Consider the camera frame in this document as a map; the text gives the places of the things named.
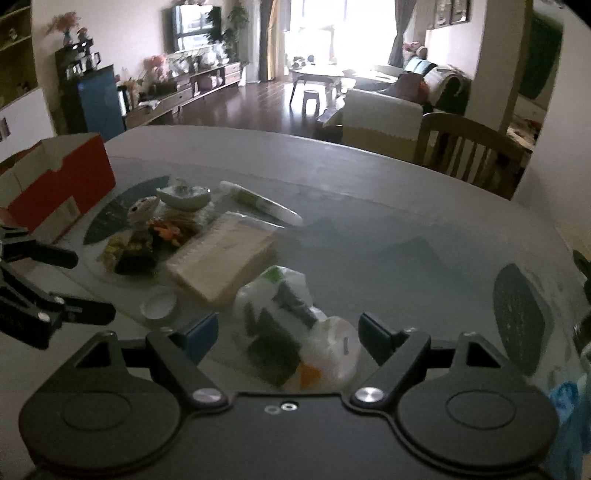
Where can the coffee table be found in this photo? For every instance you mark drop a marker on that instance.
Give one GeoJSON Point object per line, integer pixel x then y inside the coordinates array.
{"type": "Point", "coordinates": [329, 75]}

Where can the beige tissue pack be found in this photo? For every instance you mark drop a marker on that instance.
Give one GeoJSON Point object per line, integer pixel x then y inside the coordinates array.
{"type": "Point", "coordinates": [232, 252]}

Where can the white sofa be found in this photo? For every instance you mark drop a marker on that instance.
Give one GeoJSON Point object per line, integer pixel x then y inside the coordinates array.
{"type": "Point", "coordinates": [381, 124]}

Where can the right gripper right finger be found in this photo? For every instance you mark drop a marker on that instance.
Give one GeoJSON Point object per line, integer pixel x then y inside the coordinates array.
{"type": "Point", "coordinates": [402, 359]}

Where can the grey ceramic dish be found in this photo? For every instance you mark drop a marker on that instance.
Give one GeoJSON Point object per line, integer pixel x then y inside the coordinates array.
{"type": "Point", "coordinates": [184, 197]}

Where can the white green tube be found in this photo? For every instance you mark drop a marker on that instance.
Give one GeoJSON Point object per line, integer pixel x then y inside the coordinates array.
{"type": "Point", "coordinates": [269, 207]}

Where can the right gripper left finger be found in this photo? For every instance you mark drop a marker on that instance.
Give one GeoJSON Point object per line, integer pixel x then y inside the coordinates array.
{"type": "Point", "coordinates": [174, 358]}

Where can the red cardboard box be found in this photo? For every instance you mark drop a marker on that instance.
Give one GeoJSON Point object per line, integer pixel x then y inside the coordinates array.
{"type": "Point", "coordinates": [49, 187]}

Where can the television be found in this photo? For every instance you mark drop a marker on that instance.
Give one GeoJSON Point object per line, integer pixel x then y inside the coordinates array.
{"type": "Point", "coordinates": [193, 26]}

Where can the blue cloth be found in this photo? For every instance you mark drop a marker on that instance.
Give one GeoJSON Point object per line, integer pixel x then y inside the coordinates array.
{"type": "Point", "coordinates": [571, 401]}

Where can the wooden dining chair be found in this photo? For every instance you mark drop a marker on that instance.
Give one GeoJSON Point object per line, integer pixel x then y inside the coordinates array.
{"type": "Point", "coordinates": [470, 152]}

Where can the wooden tv console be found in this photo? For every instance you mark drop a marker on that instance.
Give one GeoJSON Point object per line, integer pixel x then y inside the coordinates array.
{"type": "Point", "coordinates": [171, 96]}

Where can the white round lid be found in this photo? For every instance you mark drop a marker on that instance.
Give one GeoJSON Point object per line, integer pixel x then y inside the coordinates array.
{"type": "Point", "coordinates": [159, 305]}

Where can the blue cabinet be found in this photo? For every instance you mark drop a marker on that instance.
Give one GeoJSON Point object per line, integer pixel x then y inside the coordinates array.
{"type": "Point", "coordinates": [90, 104]}

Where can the plastic bag with packets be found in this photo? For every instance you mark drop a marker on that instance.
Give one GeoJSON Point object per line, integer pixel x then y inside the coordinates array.
{"type": "Point", "coordinates": [291, 343]}

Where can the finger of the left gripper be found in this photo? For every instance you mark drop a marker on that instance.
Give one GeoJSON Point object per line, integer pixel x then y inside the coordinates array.
{"type": "Point", "coordinates": [83, 311]}
{"type": "Point", "coordinates": [13, 251]}

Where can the small stool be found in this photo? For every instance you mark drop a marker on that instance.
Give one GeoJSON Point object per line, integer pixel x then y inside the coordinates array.
{"type": "Point", "coordinates": [311, 96]}

